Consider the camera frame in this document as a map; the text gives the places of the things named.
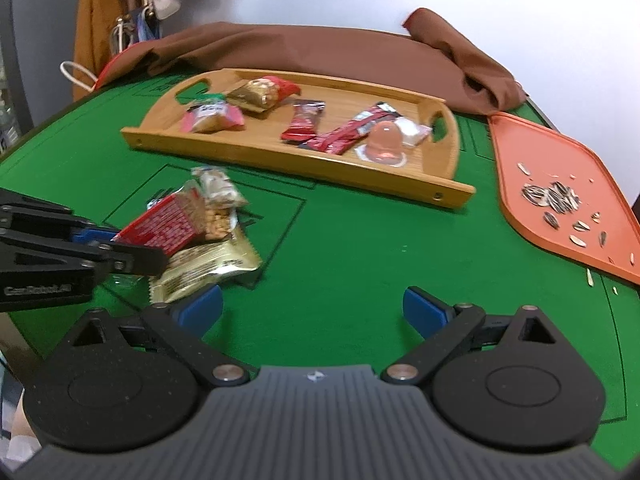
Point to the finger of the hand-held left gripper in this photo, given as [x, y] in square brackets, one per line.
[135, 260]
[50, 217]

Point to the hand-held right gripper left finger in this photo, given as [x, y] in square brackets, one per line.
[202, 307]

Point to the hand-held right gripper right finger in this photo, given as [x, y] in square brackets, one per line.
[422, 315]

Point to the pink snack packet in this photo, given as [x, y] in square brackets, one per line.
[215, 117]

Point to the wooden serving tray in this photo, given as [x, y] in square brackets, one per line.
[260, 145]

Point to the pink jelly cup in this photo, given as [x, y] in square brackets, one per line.
[382, 142]

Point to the clear plastic snack packet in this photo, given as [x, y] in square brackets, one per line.
[417, 132]

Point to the dark red snack packet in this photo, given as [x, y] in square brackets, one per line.
[302, 122]

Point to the gold snack packet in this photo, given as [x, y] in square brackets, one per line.
[205, 260]

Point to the orange white peanut packet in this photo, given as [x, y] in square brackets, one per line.
[220, 222]

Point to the clear white nut packet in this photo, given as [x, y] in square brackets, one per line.
[217, 187]

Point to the sunflower seed shell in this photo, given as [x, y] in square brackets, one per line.
[590, 278]

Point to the pile of sunflower seeds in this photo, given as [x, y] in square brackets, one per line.
[555, 197]

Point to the orange plastic tray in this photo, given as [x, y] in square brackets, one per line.
[515, 145]

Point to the long red snack packet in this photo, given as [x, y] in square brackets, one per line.
[345, 135]

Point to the red gold peanut packet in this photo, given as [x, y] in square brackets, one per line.
[260, 92]

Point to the brown cloth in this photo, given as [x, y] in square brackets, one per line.
[325, 52]

